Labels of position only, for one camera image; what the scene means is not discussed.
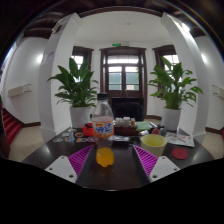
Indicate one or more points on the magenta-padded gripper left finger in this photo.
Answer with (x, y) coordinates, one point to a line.
(63, 166)

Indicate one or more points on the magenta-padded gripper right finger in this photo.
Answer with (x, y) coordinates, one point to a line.
(160, 166)

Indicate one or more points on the orange soda plastic bottle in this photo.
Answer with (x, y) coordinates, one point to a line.
(102, 126)

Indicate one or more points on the yellow-green cup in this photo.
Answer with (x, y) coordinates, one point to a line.
(153, 146)

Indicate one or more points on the flat round red coaster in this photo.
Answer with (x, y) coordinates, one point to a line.
(180, 153)

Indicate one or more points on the round white sticker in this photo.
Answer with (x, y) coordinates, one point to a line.
(57, 140)

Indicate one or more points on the round colourful sticker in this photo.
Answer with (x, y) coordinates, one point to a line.
(70, 139)

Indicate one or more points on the printed paper leaflet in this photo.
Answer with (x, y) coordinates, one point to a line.
(180, 139)

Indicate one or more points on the round orange sticker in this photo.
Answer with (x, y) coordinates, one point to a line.
(79, 134)

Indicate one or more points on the light green pad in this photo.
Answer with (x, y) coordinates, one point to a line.
(143, 125)

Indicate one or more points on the leafy plant in white pot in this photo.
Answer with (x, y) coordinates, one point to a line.
(170, 118)
(79, 116)

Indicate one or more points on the black chair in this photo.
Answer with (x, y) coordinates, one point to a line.
(128, 111)

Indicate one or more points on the red carpeted staircase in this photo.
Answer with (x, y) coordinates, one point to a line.
(11, 126)

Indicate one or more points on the dark wooden double door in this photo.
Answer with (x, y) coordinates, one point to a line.
(124, 71)

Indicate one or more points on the dark-framed window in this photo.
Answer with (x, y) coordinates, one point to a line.
(163, 51)
(87, 53)

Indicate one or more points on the green exit sign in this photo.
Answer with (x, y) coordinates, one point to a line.
(116, 44)

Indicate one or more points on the white wall radiator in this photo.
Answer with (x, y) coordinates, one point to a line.
(18, 90)
(218, 91)

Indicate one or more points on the white paper wall notice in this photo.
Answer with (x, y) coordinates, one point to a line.
(48, 57)

